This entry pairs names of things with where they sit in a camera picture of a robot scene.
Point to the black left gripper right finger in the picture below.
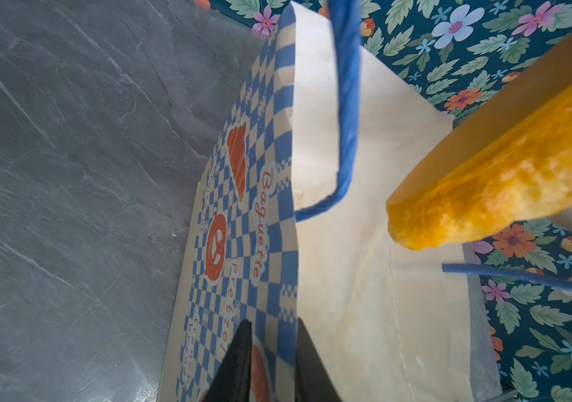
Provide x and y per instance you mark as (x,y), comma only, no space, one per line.
(312,382)

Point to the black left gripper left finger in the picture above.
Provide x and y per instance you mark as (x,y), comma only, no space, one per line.
(233,380)

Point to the yellow mango shaped bread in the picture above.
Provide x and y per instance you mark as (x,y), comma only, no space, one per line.
(511,160)

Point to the blue checkered paper bag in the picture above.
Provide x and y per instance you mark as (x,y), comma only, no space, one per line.
(290,218)

